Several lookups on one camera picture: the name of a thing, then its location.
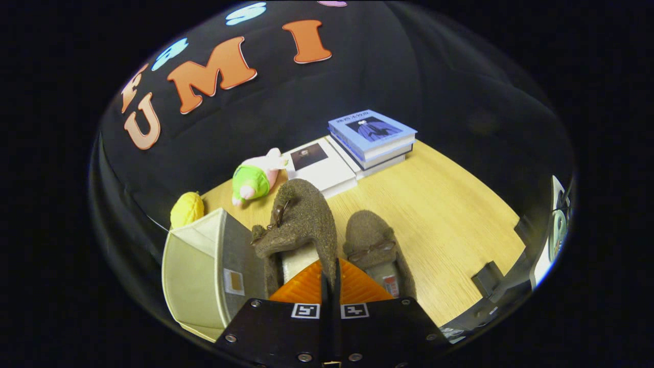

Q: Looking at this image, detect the dark blue cover book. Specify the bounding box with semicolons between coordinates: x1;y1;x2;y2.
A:
332;134;413;170

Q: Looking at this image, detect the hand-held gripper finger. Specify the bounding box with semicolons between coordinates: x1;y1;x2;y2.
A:
215;258;332;368
333;258;451;367

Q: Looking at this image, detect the light blue book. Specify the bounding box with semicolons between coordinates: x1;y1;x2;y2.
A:
328;109;417;160

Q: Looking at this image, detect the black backdrop cloth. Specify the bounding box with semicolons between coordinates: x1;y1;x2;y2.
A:
95;0;575;241

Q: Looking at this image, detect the grey fabric storage box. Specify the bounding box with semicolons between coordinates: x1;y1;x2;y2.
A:
162;208;269;342

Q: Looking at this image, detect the white book with portrait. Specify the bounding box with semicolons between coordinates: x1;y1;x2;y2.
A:
284;137;358;199

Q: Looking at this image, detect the black table bracket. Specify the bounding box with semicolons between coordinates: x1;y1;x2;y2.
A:
513;217;534;251
471;261;507;298

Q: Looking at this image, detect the pink and green plush toy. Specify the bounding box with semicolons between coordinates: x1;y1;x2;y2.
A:
231;148;289;206

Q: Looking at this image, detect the yellow knitted ball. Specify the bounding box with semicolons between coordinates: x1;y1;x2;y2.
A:
170;192;205;229

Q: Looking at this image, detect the brown fuzzy shoe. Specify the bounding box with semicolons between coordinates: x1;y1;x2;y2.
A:
342;210;417;300
250;179;339;300

